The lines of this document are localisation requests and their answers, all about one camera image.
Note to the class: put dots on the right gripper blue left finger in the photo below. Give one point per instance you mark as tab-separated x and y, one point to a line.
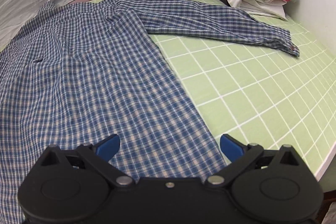
107	148

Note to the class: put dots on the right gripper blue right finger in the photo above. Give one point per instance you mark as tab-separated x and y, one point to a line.
232	148

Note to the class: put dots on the blue plaid shirt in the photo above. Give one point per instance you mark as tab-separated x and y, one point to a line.
78	73

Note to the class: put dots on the green grid cutting mat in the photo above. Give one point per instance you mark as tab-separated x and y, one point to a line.
261	95

